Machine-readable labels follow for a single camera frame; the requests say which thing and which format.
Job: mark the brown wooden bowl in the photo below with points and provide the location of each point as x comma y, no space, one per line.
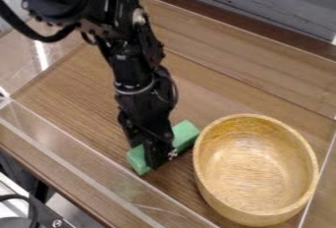
257,169

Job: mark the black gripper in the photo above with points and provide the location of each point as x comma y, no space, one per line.
145,117

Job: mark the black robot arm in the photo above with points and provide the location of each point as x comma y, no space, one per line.
117,26

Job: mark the clear acrylic tray wall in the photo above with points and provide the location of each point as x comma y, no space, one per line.
235,65

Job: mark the green rectangular block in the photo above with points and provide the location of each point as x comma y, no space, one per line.
186,134

